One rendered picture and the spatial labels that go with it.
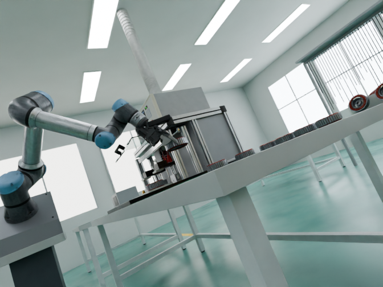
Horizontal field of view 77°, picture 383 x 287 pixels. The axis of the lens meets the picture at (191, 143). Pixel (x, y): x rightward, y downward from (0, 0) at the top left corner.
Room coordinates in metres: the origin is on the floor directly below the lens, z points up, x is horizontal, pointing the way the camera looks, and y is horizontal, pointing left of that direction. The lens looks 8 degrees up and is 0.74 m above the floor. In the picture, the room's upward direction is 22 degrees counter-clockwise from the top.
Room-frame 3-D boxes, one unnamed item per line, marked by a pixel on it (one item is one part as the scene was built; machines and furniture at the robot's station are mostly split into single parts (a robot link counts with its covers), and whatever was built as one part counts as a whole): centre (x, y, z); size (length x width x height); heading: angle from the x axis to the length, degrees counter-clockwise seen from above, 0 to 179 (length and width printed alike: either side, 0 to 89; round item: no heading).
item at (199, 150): (1.64, 0.14, 0.92); 0.66 x 0.01 x 0.30; 32
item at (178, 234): (3.62, 1.45, 0.38); 1.85 x 1.10 x 0.75; 32
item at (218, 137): (1.45, -0.16, 0.91); 0.28 x 0.03 x 0.32; 122
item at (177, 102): (1.67, 0.07, 1.22); 0.44 x 0.39 x 0.20; 32
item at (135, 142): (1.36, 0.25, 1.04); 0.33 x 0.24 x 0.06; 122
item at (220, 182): (1.64, 0.14, 0.72); 2.20 x 1.01 x 0.05; 32
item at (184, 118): (1.68, 0.08, 1.09); 0.68 x 0.44 x 0.05; 32
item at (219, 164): (1.24, -0.08, 0.77); 0.11 x 0.11 x 0.04
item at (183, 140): (1.14, 0.07, 0.93); 0.11 x 0.11 x 0.04
